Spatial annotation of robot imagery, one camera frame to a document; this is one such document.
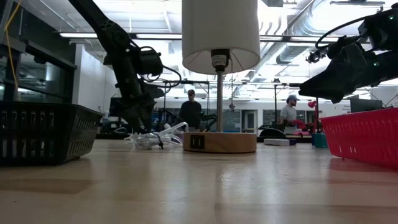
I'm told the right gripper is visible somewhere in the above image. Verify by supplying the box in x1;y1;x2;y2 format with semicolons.
298;45;398;105

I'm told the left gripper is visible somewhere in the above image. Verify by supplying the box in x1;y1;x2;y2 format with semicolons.
107;51;164;134

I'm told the white rectangular box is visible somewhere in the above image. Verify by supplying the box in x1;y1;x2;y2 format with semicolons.
263;138;290;147

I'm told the black computer monitor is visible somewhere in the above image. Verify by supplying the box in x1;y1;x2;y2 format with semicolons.
350;98;383;113
108;98;125;118

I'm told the red pole with heart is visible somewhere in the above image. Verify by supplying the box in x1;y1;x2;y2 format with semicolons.
307;100;321;134

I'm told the person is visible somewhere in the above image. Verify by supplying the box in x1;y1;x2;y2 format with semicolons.
178;89;203;131
279;95;301;134

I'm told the red plastic basket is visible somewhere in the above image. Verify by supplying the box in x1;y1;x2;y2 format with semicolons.
320;107;398;170

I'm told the long ceiling light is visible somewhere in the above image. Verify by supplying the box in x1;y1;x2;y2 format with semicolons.
259;35;340;43
58;32;183;40

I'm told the black plastic basket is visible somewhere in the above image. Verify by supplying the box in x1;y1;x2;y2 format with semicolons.
0;101;104;166

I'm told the white shade wooden base lamp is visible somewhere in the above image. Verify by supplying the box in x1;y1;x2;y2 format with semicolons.
181;0;261;154

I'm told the clear coiled cable bundle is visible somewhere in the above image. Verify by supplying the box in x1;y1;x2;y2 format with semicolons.
124;121;190;151

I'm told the black ceiling-mounted camera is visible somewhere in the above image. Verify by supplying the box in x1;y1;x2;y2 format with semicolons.
305;47;328;65

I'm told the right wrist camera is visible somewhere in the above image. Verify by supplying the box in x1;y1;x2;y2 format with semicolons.
326;34;361;60

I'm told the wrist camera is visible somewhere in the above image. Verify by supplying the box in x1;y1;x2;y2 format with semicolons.
136;49;165;78
326;34;361;60

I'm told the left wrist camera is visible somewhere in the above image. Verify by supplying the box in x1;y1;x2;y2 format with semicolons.
136;49;165;78

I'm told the silver ventilation duct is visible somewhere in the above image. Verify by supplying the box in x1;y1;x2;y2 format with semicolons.
275;0;346;65

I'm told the black background rig frame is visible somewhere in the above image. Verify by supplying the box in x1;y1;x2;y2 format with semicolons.
273;82;320;134
162;80;211;131

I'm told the yellow hanging cable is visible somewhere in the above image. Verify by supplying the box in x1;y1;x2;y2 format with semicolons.
4;0;22;102

